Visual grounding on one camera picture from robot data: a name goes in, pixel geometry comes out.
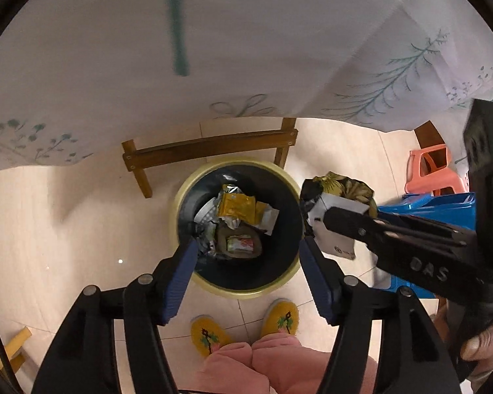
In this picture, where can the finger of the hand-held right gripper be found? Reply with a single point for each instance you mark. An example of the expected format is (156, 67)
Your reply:
(394, 232)

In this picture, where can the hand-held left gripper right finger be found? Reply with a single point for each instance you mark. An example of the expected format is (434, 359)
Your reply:
(314, 283)

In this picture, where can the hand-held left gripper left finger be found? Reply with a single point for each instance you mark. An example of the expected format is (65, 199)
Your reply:
(180, 283)

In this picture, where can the black bin with yellow rim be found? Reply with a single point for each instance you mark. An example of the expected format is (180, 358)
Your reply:
(281, 254)

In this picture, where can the checkered paper cup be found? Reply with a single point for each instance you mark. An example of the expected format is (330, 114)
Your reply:
(205, 212)

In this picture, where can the yellow chip bag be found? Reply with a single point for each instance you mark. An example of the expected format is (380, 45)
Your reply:
(235, 207)

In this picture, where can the person's right hand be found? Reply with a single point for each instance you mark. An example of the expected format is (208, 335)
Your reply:
(482, 344)

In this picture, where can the blue plastic stool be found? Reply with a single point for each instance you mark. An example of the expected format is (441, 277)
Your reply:
(435, 209)

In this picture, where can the person's right yellow slipper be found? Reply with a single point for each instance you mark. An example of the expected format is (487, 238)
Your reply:
(281, 318)

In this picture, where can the crumpled silver wrapper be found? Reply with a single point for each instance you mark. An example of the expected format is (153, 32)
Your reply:
(204, 239)

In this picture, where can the pink plastic stool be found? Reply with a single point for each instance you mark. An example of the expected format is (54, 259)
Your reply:
(435, 172)

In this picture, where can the pink trousers legs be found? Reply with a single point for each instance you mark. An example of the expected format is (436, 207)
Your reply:
(287, 365)

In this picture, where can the person's left leg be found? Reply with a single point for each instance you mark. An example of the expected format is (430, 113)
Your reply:
(230, 369)

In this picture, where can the yellow wooden stool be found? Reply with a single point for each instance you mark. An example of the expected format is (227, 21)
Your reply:
(14, 347)

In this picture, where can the wooden table frame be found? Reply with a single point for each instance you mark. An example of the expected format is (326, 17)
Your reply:
(209, 147)

